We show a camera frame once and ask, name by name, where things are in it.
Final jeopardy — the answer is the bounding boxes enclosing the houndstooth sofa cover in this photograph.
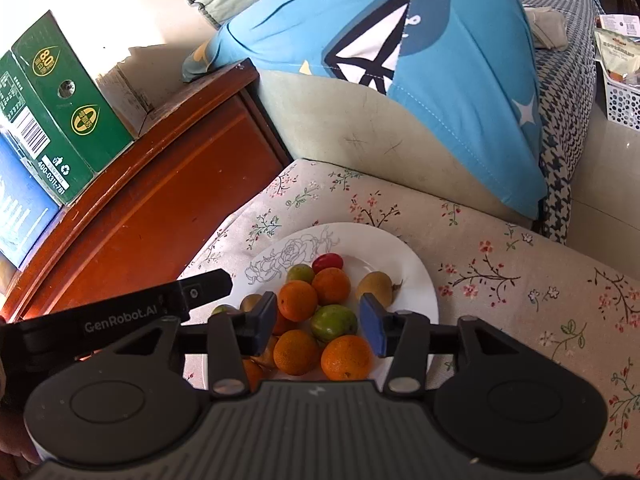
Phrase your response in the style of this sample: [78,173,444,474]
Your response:
[520,0,603,246]

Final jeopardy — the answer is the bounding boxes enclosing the green carton box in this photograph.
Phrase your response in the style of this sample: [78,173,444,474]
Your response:
[0,10,136,206]

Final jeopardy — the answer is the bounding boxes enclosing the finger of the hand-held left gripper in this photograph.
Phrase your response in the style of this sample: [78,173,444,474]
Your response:
[177,268,234,312]

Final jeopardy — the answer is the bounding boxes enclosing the blue carton box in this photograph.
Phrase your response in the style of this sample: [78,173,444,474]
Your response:
[0,132,61,268]

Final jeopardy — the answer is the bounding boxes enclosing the pale green sofa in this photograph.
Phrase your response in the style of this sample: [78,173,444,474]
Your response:
[257,70,538,226]

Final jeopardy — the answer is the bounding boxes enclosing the red cherry tomato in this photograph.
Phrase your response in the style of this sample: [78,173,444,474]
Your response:
[312,253,345,272]

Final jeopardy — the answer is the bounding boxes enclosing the large green plum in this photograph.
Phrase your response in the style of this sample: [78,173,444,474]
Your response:
[310,304,359,343]

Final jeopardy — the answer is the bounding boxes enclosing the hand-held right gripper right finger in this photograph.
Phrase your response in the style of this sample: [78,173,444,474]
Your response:
[360,294,507,395]

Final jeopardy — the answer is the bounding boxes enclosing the white plate with floral print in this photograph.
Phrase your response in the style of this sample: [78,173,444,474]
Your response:
[245,222,440,387]

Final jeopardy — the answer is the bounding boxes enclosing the blue printed cushion cover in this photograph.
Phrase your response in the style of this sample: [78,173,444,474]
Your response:
[181,0,548,218]

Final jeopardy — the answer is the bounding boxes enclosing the white plastic basket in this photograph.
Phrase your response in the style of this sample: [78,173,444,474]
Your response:
[595,55,640,132]

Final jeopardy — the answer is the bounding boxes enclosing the floral tablecloth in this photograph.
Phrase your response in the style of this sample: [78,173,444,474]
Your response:
[177,159,640,476]

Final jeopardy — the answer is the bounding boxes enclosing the brown wooden cabinet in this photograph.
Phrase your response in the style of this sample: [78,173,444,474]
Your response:
[0,57,296,326]

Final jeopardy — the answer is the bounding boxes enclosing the beige cloth bundle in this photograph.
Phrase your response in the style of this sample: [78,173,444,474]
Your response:
[522,5,568,52]

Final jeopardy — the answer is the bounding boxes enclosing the snack packet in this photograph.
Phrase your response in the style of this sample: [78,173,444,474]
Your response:
[595,27,640,76]

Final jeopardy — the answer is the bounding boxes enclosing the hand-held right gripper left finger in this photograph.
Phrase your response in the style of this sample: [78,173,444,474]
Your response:
[107,291,279,397]

